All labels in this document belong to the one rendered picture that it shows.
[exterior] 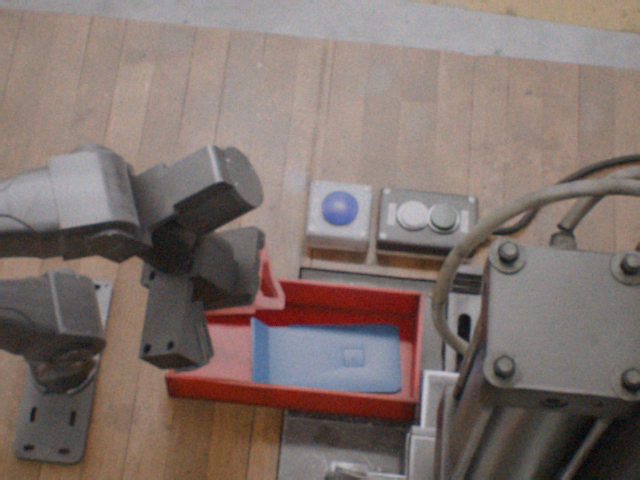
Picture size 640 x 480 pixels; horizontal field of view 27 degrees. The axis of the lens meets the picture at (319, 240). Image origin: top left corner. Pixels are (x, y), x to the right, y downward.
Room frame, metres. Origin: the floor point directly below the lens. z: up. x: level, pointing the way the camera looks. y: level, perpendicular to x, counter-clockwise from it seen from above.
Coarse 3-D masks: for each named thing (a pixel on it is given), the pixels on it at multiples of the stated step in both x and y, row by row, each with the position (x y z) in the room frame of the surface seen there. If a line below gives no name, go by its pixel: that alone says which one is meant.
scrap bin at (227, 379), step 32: (288, 288) 0.57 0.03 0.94; (320, 288) 0.56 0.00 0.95; (352, 288) 0.56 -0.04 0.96; (384, 288) 0.57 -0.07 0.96; (224, 320) 0.54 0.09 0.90; (288, 320) 0.55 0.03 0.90; (320, 320) 0.55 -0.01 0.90; (352, 320) 0.55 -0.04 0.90; (384, 320) 0.55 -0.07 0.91; (416, 320) 0.54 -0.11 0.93; (224, 352) 0.51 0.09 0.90; (416, 352) 0.50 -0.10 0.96; (192, 384) 0.45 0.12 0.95; (224, 384) 0.45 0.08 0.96; (256, 384) 0.45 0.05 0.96; (416, 384) 0.46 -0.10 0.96; (384, 416) 0.45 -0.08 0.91
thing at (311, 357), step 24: (264, 336) 0.52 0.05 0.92; (288, 336) 0.53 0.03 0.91; (312, 336) 0.53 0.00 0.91; (336, 336) 0.53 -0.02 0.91; (360, 336) 0.53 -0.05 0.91; (384, 336) 0.53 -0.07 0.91; (264, 360) 0.49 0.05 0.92; (288, 360) 0.50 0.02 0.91; (312, 360) 0.50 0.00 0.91; (336, 360) 0.50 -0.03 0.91; (384, 360) 0.51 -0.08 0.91; (288, 384) 0.47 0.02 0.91; (312, 384) 0.48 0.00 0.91; (336, 384) 0.48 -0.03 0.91; (360, 384) 0.48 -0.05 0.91; (384, 384) 0.48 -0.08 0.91
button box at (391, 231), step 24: (600, 168) 0.75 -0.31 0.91; (384, 192) 0.69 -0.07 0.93; (408, 192) 0.69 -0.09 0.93; (432, 192) 0.70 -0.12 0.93; (384, 216) 0.66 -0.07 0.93; (528, 216) 0.69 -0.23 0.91; (384, 240) 0.63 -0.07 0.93; (408, 240) 0.64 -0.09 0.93; (432, 240) 0.64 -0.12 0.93; (456, 240) 0.64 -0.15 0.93
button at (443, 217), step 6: (432, 210) 0.67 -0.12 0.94; (438, 210) 0.67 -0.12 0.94; (444, 210) 0.67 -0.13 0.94; (450, 210) 0.67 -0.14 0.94; (432, 216) 0.66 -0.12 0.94; (438, 216) 0.66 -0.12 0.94; (444, 216) 0.66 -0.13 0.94; (450, 216) 0.66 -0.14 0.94; (456, 216) 0.67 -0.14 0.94; (432, 222) 0.66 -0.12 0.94; (438, 222) 0.66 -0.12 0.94; (444, 222) 0.66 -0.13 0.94; (450, 222) 0.66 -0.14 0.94; (438, 228) 0.65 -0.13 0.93; (444, 228) 0.65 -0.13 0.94; (450, 228) 0.65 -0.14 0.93
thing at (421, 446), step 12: (432, 372) 0.41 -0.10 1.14; (444, 372) 0.41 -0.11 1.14; (456, 372) 0.41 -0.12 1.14; (420, 384) 0.41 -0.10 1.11; (432, 384) 0.40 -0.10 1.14; (444, 384) 0.40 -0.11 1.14; (420, 396) 0.39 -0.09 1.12; (432, 396) 0.39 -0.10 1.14; (420, 408) 0.38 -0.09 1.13; (432, 408) 0.38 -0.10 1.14; (420, 420) 0.37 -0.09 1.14; (432, 420) 0.37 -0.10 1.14; (420, 432) 0.34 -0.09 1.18; (432, 432) 0.34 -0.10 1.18; (408, 444) 0.34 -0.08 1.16; (420, 444) 0.33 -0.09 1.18; (432, 444) 0.33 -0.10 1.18; (408, 456) 0.32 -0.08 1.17; (420, 456) 0.32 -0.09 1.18; (432, 456) 0.32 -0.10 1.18; (408, 468) 0.31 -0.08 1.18; (420, 468) 0.31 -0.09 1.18; (432, 468) 0.31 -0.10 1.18
